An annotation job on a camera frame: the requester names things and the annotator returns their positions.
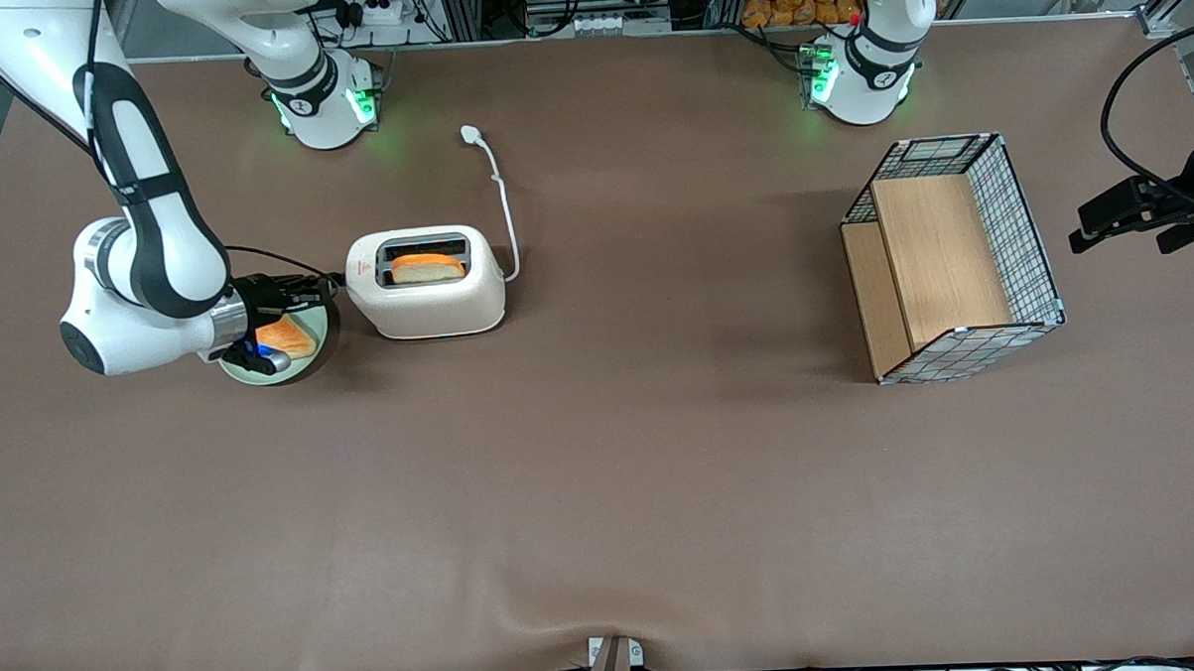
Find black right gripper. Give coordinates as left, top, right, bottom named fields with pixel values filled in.
left=227, top=271, right=346, bottom=349

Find cream white toaster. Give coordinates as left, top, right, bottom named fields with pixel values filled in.
left=340, top=223, right=508, bottom=342

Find bread slice in toaster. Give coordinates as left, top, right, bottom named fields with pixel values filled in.
left=390, top=252, right=467, bottom=286

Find triangular orange pastry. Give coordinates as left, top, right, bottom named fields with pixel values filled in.
left=256, top=316, right=319, bottom=362

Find pale green round plate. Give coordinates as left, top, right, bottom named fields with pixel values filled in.
left=216, top=301, right=333, bottom=388

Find wooden step shelf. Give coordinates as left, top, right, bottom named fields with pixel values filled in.
left=840, top=172, right=1016, bottom=379

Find white power strip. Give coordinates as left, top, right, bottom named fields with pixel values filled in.
left=342, top=0, right=433, bottom=28

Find brown table cover mat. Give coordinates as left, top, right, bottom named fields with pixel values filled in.
left=0, top=12, right=1194, bottom=671

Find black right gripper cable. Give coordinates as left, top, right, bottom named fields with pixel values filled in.
left=0, top=0, right=346, bottom=298

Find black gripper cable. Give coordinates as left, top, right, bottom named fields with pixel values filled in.
left=1097, top=19, right=1194, bottom=219
left=0, top=0, right=346, bottom=298

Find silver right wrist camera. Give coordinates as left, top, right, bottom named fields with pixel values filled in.
left=222, top=338, right=293, bottom=379

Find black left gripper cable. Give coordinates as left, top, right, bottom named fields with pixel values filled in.
left=1097, top=19, right=1194, bottom=219

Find black wire mesh basket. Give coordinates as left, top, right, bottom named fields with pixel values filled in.
left=837, top=131, right=1068, bottom=387

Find white power cord with plug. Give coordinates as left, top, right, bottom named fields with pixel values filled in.
left=460, top=123, right=523, bottom=285

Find grey metal clamp bracket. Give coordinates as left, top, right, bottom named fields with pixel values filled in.
left=586, top=635, right=645, bottom=670

